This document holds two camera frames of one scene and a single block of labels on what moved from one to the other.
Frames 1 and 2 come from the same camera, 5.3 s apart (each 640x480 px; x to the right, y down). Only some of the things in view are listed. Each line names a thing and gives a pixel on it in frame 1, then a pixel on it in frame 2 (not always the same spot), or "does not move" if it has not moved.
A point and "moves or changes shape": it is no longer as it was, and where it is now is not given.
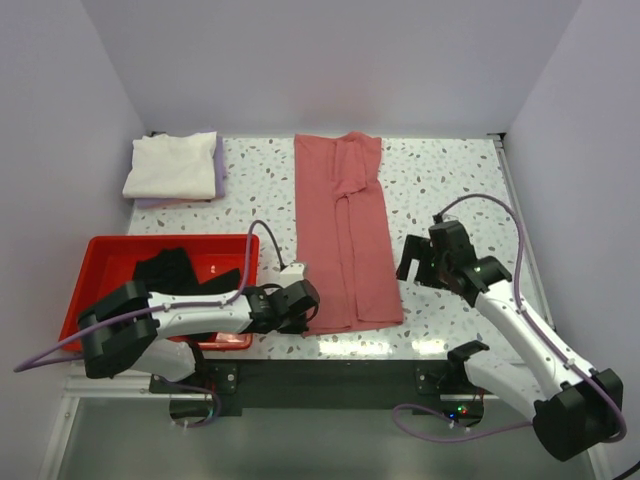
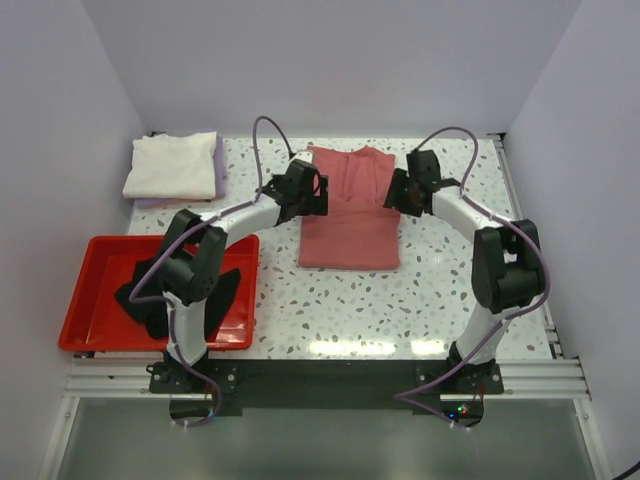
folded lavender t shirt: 219,187 does not move
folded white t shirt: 173,167 does not move
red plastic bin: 109,261 does not move
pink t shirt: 345,234 moves or changes shape
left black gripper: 299,326 -> 316,205
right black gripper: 412,250 -> 393,198
